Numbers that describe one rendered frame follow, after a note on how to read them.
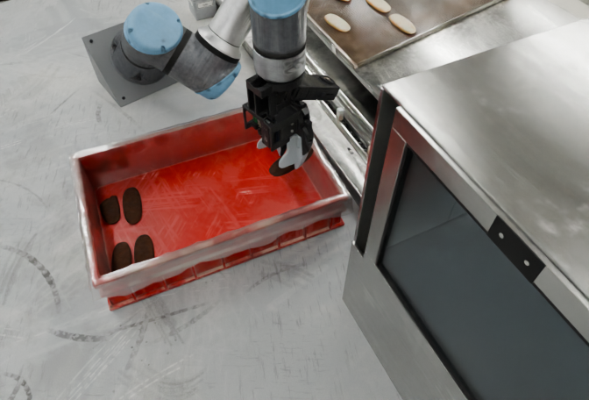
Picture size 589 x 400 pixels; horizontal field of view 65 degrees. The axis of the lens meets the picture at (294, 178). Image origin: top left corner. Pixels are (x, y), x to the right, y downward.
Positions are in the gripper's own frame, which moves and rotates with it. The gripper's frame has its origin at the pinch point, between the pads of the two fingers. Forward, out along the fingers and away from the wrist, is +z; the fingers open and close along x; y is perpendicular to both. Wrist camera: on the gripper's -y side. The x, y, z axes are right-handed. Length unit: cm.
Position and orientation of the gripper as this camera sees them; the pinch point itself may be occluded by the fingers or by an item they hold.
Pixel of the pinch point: (291, 154)
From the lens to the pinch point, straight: 84.7
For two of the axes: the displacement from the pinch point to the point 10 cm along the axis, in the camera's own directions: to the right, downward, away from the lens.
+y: -7.5, 5.1, -4.2
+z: 0.0, 6.4, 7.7
